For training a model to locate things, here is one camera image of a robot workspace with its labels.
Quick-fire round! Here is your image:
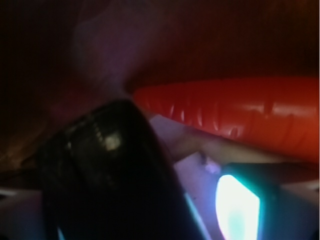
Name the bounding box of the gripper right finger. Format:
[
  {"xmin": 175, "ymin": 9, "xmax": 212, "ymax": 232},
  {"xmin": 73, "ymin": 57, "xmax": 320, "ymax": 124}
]
[{"xmin": 216, "ymin": 162, "xmax": 320, "ymax": 240}]

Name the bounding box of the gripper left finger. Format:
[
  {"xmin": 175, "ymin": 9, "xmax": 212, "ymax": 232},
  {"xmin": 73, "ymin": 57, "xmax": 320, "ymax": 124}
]
[{"xmin": 0, "ymin": 187, "xmax": 46, "ymax": 240}]

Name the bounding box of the black box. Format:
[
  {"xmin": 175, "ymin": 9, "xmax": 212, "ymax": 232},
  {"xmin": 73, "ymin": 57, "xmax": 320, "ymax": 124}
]
[{"xmin": 36, "ymin": 100, "xmax": 203, "ymax": 240}]

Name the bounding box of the orange toy carrot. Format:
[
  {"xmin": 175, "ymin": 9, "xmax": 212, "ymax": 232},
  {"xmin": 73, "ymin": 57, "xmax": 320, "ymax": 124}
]
[{"xmin": 133, "ymin": 76, "xmax": 320, "ymax": 163}]

